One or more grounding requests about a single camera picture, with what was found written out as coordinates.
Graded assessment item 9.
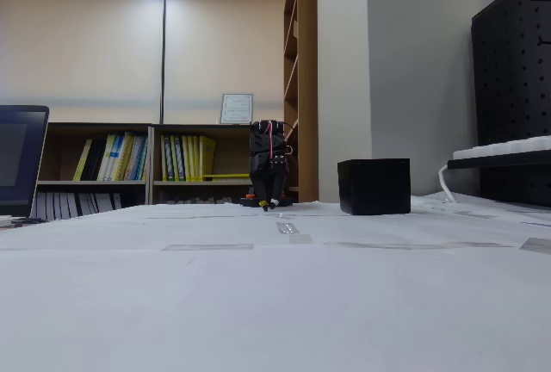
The black square bin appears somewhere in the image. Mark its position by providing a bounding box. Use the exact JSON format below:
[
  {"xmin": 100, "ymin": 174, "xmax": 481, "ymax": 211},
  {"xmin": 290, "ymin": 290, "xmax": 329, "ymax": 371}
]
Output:
[{"xmin": 337, "ymin": 158, "xmax": 412, "ymax": 216}]

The clear tape strip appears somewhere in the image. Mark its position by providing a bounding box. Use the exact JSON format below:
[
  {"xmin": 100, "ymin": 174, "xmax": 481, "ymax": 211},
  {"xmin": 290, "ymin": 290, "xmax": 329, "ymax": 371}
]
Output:
[
  {"xmin": 324, "ymin": 240, "xmax": 514, "ymax": 251},
  {"xmin": 519, "ymin": 237, "xmax": 551, "ymax": 255},
  {"xmin": 275, "ymin": 220, "xmax": 315, "ymax": 245},
  {"xmin": 162, "ymin": 244, "xmax": 255, "ymax": 253}
]

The framed white notice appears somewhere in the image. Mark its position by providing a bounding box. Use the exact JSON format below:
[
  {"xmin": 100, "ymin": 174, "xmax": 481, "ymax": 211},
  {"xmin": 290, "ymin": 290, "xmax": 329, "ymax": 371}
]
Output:
[{"xmin": 220, "ymin": 93, "xmax": 255, "ymax": 126}]

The low wooden bookshelf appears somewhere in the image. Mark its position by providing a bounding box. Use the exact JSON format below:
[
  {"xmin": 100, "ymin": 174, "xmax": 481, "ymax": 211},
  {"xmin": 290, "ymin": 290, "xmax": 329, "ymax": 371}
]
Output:
[
  {"xmin": 148, "ymin": 123, "xmax": 253, "ymax": 206},
  {"xmin": 36, "ymin": 121, "xmax": 155, "ymax": 221}
]

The tall wooden bookshelf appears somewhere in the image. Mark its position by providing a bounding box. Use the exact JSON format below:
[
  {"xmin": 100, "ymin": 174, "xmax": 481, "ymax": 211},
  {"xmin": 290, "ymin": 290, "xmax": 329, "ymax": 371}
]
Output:
[{"xmin": 282, "ymin": 0, "xmax": 319, "ymax": 203}]

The white paper table cover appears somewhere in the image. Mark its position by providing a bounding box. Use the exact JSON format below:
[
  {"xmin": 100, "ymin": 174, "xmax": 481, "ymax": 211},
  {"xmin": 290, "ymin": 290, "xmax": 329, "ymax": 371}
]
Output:
[{"xmin": 0, "ymin": 199, "xmax": 551, "ymax": 372}]

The yellow blue book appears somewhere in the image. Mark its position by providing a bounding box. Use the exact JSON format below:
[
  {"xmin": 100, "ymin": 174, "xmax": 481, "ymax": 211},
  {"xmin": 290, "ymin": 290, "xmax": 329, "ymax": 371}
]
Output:
[{"xmin": 96, "ymin": 133, "xmax": 126, "ymax": 182}]

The black binder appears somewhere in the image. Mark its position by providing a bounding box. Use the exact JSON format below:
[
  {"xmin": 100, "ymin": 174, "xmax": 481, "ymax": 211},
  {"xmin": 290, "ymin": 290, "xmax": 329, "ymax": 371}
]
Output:
[{"xmin": 80, "ymin": 138, "xmax": 108, "ymax": 182}]

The thin yellow book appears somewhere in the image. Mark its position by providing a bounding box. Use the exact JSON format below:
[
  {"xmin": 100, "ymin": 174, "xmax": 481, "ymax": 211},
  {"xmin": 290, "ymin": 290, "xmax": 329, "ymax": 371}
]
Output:
[{"xmin": 72, "ymin": 139, "xmax": 93, "ymax": 182}]

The row of white journals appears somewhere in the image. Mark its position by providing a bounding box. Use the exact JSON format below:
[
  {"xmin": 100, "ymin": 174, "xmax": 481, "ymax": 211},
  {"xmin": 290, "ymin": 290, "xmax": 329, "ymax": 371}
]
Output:
[{"xmin": 35, "ymin": 192, "xmax": 124, "ymax": 221}]

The white power strip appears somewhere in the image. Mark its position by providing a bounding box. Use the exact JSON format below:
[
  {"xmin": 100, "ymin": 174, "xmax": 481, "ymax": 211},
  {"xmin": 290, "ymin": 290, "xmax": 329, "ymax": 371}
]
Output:
[{"xmin": 452, "ymin": 134, "xmax": 551, "ymax": 161}]

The laptop screen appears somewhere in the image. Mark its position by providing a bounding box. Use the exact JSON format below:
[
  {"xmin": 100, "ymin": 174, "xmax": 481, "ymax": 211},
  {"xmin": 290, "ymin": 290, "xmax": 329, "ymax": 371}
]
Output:
[{"xmin": 0, "ymin": 104, "xmax": 51, "ymax": 219}]

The black pegboard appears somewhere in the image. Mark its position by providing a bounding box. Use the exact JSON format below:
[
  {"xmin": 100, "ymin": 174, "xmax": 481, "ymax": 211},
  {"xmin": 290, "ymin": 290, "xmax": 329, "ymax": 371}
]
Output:
[{"xmin": 470, "ymin": 0, "xmax": 551, "ymax": 208}]

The black vertical wall pole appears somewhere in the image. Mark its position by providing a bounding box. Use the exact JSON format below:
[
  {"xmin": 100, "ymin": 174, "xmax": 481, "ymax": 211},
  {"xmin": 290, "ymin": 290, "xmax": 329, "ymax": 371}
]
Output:
[{"xmin": 159, "ymin": 0, "xmax": 169, "ymax": 126}]

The white power cable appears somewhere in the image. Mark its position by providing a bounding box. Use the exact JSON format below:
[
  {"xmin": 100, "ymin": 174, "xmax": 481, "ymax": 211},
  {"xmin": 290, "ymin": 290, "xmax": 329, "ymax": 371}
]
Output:
[{"xmin": 437, "ymin": 164, "xmax": 458, "ymax": 203}]

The black shelf rail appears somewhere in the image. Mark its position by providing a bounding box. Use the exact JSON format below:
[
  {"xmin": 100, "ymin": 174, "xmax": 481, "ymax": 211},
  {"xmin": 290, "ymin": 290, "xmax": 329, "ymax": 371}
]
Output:
[{"xmin": 446, "ymin": 150, "xmax": 551, "ymax": 171}]

